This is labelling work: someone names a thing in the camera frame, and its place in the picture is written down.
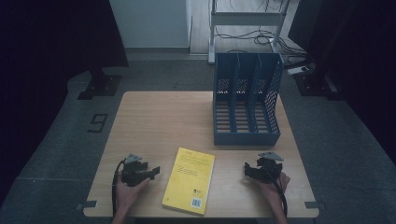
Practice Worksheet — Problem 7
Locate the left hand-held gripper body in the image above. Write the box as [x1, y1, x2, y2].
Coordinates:
[120, 153, 149, 188]

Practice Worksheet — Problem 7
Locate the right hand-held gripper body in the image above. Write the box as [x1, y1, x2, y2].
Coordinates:
[256, 151, 285, 184]

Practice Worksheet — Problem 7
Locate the blue file rack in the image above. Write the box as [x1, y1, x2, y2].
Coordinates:
[212, 51, 285, 147]

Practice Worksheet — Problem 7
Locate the yellow book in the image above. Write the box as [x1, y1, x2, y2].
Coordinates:
[162, 147, 217, 217]

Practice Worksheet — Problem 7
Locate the person's right hand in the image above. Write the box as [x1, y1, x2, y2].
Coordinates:
[257, 172, 291, 205]

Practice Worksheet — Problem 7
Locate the grey tape piece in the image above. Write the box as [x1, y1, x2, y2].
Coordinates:
[76, 200, 98, 211]
[304, 200, 325, 210]

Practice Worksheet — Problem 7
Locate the dark stand base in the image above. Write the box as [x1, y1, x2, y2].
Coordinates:
[293, 70, 344, 101]
[77, 66, 123, 101]

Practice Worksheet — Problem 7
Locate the white power strip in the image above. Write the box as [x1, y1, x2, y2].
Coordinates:
[286, 65, 310, 76]

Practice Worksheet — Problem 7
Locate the white panel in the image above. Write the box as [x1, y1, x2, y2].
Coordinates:
[108, 0, 193, 54]

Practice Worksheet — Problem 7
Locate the white metal stand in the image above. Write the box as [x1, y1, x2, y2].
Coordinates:
[207, 0, 291, 65]

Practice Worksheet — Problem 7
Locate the dark curtain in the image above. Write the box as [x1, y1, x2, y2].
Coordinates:
[287, 0, 396, 166]
[0, 0, 130, 200]

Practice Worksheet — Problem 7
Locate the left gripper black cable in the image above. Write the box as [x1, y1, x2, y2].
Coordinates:
[111, 158, 127, 217]

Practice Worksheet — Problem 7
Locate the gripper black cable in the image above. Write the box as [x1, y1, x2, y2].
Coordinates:
[263, 167, 289, 217]
[111, 158, 127, 217]

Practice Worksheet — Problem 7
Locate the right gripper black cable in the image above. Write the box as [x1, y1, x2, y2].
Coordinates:
[263, 167, 289, 217]

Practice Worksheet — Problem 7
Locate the bundle of floor cables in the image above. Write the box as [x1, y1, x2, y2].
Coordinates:
[214, 26, 310, 60]

